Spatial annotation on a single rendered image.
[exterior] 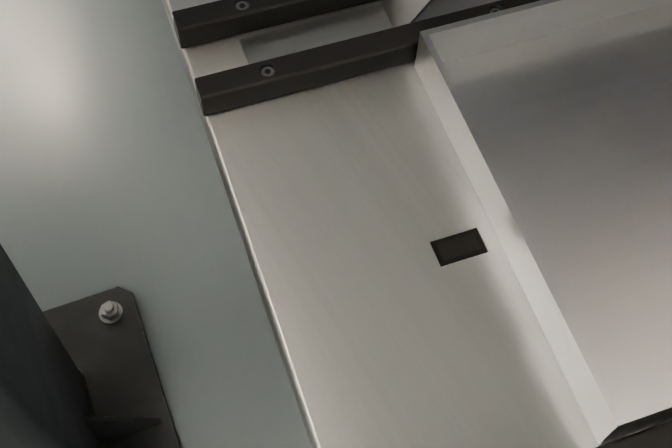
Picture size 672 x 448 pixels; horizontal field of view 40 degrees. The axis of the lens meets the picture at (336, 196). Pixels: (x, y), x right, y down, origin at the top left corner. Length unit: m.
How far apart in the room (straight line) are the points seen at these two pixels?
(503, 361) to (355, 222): 0.12
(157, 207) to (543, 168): 1.07
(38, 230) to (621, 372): 1.21
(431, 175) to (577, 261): 0.10
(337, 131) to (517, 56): 0.13
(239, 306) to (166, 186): 0.25
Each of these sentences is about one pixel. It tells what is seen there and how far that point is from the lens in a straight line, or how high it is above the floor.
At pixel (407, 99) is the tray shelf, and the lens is 0.60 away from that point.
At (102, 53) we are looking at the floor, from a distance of 1.78.
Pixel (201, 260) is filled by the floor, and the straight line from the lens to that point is 1.53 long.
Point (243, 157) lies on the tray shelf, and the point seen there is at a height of 0.88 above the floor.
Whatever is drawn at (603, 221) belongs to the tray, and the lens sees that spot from 0.57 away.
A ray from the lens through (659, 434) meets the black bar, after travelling 0.51.
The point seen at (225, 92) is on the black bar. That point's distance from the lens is 0.58.
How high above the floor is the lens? 1.36
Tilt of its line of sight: 60 degrees down
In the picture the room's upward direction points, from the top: 3 degrees clockwise
